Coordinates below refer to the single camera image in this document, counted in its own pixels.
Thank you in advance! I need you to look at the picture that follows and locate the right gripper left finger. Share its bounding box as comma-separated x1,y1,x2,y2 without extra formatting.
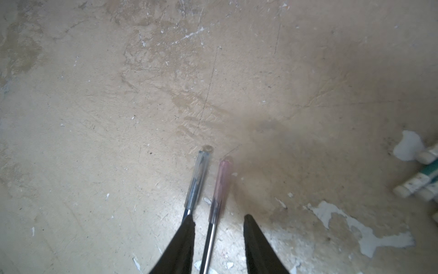
150,215,195,274

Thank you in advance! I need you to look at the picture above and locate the pink transparent pencil cap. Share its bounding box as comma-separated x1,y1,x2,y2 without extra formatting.
209,156,233,224

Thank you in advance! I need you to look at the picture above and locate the blue transparent pencil cap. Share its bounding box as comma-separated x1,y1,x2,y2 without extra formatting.
184,145,213,212

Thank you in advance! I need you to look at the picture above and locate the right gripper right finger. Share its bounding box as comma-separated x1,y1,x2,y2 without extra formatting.
244,214,289,274

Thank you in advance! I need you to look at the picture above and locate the grey pencil pink cap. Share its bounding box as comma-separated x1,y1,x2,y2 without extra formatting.
200,223,217,274

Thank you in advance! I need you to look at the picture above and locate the teal green pencil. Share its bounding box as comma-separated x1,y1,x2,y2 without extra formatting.
415,143,438,165

